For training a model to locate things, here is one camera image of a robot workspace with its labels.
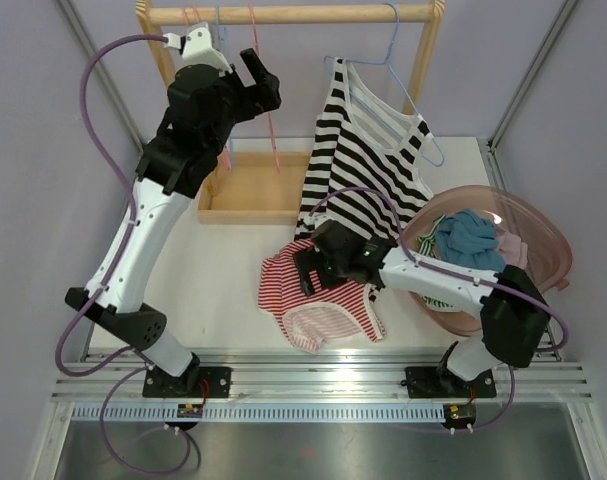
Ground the red striped tank top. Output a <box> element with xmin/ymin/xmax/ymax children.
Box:
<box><xmin>258</xmin><ymin>239</ymin><xmax>386</xmax><ymax>353</ymax></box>

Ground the green striped tank top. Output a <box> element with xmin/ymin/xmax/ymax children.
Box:
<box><xmin>417</xmin><ymin>215</ymin><xmax>459</xmax><ymax>313</ymax></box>

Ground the blue tank top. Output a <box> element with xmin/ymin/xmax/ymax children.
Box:
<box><xmin>435</xmin><ymin>209</ymin><xmax>506</xmax><ymax>272</ymax></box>

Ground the mauve tank top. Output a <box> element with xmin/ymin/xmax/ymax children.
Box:
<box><xmin>496</xmin><ymin>230</ymin><xmax>528</xmax><ymax>270</ymax></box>

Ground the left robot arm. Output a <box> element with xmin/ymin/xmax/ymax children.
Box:
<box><xmin>65</xmin><ymin>48</ymin><xmax>281</xmax><ymax>398</ymax></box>

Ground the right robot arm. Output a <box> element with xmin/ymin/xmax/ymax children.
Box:
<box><xmin>293</xmin><ymin>220</ymin><xmax>550</xmax><ymax>399</ymax></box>

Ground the black white striped tank top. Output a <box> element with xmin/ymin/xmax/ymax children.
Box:
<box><xmin>294</xmin><ymin>58</ymin><xmax>433</xmax><ymax>240</ymax></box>

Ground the wooden clothes rack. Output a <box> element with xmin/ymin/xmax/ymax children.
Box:
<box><xmin>135</xmin><ymin>1</ymin><xmax>445</xmax><ymax>225</ymax></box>

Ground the pink translucent plastic basin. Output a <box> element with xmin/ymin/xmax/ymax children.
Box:
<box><xmin>400</xmin><ymin>184</ymin><xmax>573</xmax><ymax>339</ymax></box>

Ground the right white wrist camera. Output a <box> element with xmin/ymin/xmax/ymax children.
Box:
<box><xmin>303</xmin><ymin>212</ymin><xmax>330</xmax><ymax>230</ymax></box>

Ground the aluminium mounting rail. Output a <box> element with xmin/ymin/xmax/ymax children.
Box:
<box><xmin>51</xmin><ymin>348</ymin><xmax>594</xmax><ymax>403</ymax></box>

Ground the slotted cable duct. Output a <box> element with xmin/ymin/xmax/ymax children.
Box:
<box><xmin>72</xmin><ymin>402</ymin><xmax>475</xmax><ymax>424</ymax></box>

